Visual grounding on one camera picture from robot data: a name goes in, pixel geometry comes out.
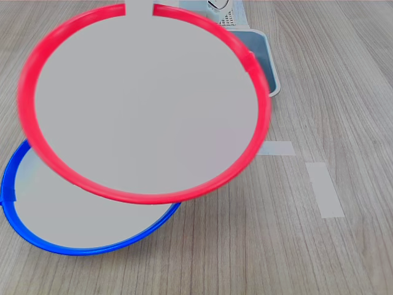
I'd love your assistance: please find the red-rimmed white plate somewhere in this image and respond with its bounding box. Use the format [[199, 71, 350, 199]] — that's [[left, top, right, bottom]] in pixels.
[[17, 2, 273, 205]]

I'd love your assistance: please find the black tray mat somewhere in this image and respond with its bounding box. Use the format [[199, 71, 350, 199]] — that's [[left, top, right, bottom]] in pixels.
[[229, 31, 276, 93]]

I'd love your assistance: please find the steel tray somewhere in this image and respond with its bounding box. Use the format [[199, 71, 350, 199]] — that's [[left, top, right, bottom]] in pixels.
[[227, 28, 282, 98]]

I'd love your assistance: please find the long translucent tape strip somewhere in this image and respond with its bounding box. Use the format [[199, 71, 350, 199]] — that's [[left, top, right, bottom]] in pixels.
[[257, 141, 297, 157]]

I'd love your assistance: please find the blue-rimmed white plate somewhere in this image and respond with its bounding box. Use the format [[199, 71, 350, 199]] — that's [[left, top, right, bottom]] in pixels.
[[0, 138, 182, 256]]

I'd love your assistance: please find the wide translucent tape strip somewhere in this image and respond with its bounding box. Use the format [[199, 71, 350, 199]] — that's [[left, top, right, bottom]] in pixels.
[[305, 162, 346, 219]]

